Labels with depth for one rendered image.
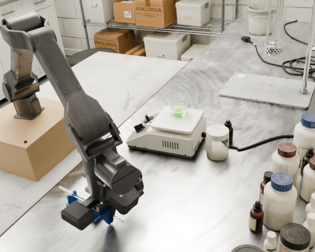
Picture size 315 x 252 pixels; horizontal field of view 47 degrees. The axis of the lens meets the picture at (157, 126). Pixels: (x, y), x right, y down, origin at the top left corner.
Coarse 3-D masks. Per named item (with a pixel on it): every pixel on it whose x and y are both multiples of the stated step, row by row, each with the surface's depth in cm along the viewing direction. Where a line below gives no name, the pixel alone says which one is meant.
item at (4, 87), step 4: (36, 76) 98; (4, 84) 94; (4, 88) 96; (8, 88) 94; (4, 92) 98; (8, 92) 94; (28, 92) 100; (32, 92) 100; (8, 96) 96; (20, 96) 98; (24, 96) 99; (8, 100) 98; (12, 100) 97
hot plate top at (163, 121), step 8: (160, 112) 104; (168, 112) 103; (192, 112) 102; (200, 112) 102; (160, 120) 100; (168, 120) 100; (176, 120) 99; (184, 120) 99; (192, 120) 99; (160, 128) 97; (168, 128) 96; (176, 128) 96; (184, 128) 96; (192, 128) 95
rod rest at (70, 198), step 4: (72, 192) 86; (68, 196) 84; (72, 196) 86; (68, 200) 85; (72, 200) 86; (76, 200) 86; (80, 200) 86; (68, 204) 86; (96, 216) 82; (96, 220) 81
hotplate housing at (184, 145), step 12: (204, 120) 104; (144, 132) 100; (156, 132) 98; (168, 132) 98; (192, 132) 97; (204, 132) 103; (132, 144) 103; (144, 144) 102; (156, 144) 100; (168, 144) 98; (180, 144) 97; (192, 144) 96; (180, 156) 99; (192, 156) 98
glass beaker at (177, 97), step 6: (168, 90) 100; (174, 90) 101; (180, 90) 101; (186, 90) 97; (168, 96) 98; (174, 96) 97; (180, 96) 96; (186, 96) 98; (174, 102) 98; (180, 102) 97; (186, 102) 99; (174, 108) 99; (180, 108) 98; (186, 108) 100; (174, 114) 100; (180, 114) 99; (186, 114) 101
